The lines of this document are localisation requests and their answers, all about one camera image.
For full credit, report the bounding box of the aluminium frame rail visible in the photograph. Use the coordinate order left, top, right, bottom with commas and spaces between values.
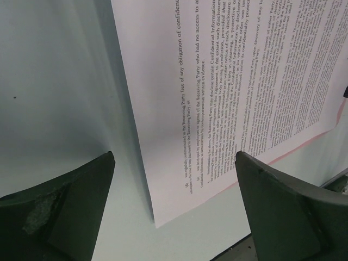
321, 169, 348, 195

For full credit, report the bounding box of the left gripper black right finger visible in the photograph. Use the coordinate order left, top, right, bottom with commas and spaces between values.
235, 151, 347, 260

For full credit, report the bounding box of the white printed paper sheet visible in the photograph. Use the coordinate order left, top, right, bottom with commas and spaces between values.
111, 0, 347, 227

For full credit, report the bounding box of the pink clipboard folder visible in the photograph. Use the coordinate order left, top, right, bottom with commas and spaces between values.
191, 83, 347, 203

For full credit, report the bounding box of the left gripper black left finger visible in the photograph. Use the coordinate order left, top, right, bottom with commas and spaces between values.
1, 152, 115, 260

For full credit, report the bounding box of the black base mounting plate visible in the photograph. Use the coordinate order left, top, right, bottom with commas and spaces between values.
211, 234, 258, 261

